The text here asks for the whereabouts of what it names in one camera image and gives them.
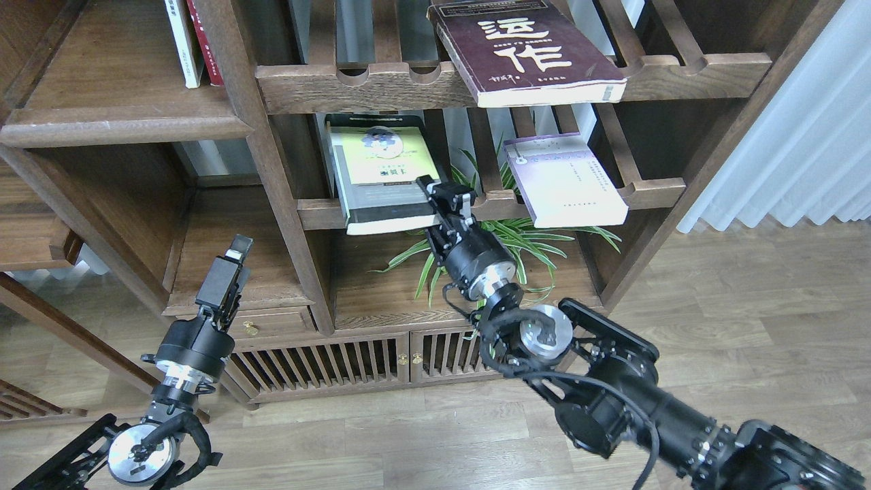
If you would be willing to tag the dark maroon book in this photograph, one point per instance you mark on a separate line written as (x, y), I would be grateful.
(523, 53)

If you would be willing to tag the dark wooden bookshelf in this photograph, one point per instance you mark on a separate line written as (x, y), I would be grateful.
(158, 178)

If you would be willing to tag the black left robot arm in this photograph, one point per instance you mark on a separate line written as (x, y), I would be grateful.
(169, 446)

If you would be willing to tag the yellow and black book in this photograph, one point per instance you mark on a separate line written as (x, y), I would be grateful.
(376, 160)

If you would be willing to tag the pale purple book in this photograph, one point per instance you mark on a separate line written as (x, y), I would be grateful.
(562, 182)

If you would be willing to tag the brass drawer knob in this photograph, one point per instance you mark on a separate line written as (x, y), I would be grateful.
(251, 329)

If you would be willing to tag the red upright book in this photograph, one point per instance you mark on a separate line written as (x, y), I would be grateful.
(211, 65)

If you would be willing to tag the green spider plant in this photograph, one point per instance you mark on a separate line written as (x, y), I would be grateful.
(518, 235)

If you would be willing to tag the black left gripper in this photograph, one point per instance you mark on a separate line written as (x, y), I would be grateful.
(197, 350)

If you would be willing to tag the white upright book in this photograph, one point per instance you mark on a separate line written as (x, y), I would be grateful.
(187, 44)

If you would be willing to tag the white curtain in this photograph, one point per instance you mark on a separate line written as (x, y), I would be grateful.
(808, 154)

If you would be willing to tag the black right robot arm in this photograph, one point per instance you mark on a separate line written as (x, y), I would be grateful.
(601, 378)

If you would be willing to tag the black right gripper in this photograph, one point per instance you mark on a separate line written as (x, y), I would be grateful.
(480, 266)

